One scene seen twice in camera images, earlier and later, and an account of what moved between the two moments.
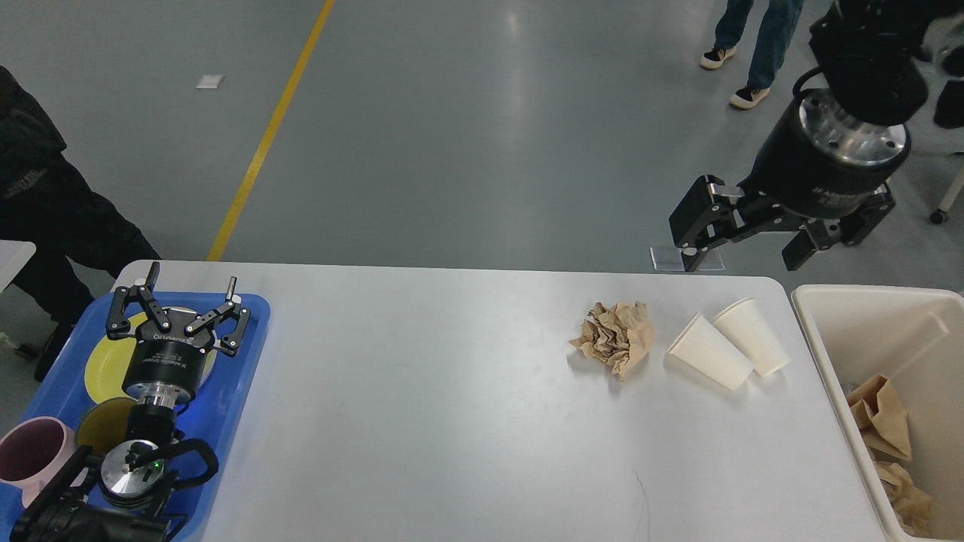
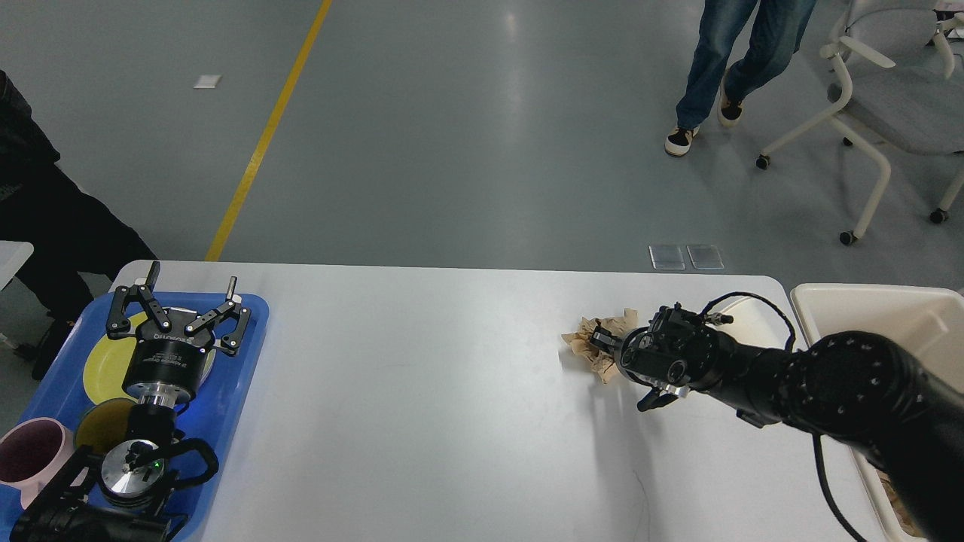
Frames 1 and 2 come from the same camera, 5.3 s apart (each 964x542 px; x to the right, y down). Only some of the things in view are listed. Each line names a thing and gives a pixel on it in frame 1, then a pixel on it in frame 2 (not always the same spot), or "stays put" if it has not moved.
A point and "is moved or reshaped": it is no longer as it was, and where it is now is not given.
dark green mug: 105,424 stays put
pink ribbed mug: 33,452 stays put
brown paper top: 620,336 is moved or reshaped
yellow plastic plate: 108,362 stays put
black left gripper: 165,369 stays put
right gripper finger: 712,212 → 604,338
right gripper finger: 820,235 → 660,396
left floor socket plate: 666,258 stays put
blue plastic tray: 215,414 stays put
